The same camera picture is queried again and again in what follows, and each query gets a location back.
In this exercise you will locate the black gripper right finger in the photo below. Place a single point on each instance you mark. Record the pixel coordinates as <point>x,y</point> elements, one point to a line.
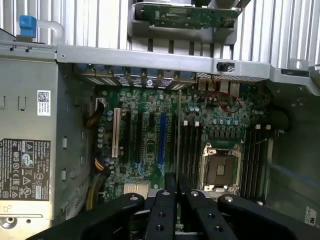
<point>207,220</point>

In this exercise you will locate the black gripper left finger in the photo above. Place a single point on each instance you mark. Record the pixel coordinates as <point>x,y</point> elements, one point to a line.
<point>160,215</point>

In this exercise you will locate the black RAM slot bank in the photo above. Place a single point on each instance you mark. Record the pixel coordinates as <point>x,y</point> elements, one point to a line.
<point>191,147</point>
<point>255,160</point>

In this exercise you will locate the blue expansion slot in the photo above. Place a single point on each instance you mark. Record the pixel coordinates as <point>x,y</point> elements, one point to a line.
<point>162,140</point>

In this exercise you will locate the black expansion slot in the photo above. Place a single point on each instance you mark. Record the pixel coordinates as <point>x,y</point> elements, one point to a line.
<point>127,137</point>
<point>139,140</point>

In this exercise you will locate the white expansion slot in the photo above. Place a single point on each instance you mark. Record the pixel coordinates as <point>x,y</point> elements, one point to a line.
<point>115,132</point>

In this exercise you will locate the white motherboard power connector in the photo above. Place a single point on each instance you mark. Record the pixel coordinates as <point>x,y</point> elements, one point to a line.
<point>136,187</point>

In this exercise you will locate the green motherboard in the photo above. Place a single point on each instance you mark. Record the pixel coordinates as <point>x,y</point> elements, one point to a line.
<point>150,105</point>

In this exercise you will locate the white barcode sticker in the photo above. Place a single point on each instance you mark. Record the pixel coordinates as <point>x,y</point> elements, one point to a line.
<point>44,103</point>

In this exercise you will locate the grey metal PC case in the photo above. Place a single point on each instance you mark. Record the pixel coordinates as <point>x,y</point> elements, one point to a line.
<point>150,53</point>

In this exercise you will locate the grey power supply unit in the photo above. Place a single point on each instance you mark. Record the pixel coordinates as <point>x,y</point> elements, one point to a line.
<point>25,100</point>

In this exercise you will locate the green graphics card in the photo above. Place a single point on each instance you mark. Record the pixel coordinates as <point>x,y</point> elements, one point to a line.
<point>192,17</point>

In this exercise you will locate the blue plastic latch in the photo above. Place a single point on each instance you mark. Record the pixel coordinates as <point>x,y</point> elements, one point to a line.
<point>27,26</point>

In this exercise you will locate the CPU socket with metal frame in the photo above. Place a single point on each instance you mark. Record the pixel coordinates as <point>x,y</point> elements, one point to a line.
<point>221,167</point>

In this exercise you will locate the black case switch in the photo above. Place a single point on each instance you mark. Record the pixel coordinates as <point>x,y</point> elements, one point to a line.
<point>222,67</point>

